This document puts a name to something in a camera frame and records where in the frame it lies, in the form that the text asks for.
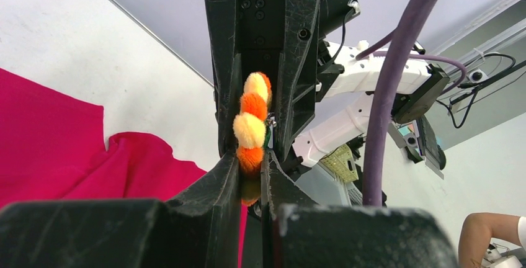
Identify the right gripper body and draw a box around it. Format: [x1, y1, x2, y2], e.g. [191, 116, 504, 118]
[236, 0, 362, 74]

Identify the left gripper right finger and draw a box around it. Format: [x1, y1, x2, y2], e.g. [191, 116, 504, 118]
[261, 151, 457, 267]

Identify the overhead camera on mount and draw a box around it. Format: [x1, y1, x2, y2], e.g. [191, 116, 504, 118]
[436, 52, 525, 129]

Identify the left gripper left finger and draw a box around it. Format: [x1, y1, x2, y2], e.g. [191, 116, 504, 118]
[1, 151, 241, 267]

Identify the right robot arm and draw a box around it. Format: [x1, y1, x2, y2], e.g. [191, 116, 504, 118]
[205, 0, 448, 174]

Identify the orange yellow pompom brooch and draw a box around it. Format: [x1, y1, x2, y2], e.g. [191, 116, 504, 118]
[233, 72, 272, 207]

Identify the red t-shirt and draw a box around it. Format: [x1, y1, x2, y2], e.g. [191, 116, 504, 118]
[0, 68, 249, 268]

